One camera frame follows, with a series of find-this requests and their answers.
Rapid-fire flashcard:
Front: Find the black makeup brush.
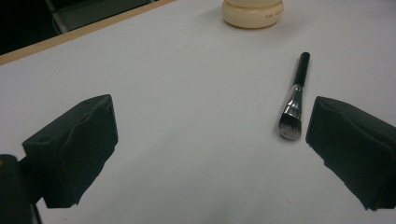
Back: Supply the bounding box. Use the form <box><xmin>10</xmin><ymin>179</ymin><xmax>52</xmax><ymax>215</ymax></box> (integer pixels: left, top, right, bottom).
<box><xmin>277</xmin><ymin>51</ymin><xmax>311</xmax><ymax>141</ymax></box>

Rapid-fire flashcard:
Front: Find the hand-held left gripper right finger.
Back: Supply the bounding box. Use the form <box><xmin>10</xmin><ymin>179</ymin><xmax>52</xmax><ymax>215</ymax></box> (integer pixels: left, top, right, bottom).
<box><xmin>304</xmin><ymin>95</ymin><xmax>396</xmax><ymax>212</ymax></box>

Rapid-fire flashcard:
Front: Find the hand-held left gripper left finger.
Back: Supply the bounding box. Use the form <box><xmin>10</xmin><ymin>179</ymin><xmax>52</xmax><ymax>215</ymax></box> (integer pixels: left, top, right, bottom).
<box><xmin>21</xmin><ymin>93</ymin><xmax>120</xmax><ymax>209</ymax></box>

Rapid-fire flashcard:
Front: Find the cream round container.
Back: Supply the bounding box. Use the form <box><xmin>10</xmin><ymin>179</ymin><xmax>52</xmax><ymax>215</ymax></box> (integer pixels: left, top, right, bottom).
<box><xmin>221</xmin><ymin>0</ymin><xmax>285</xmax><ymax>30</ymax></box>

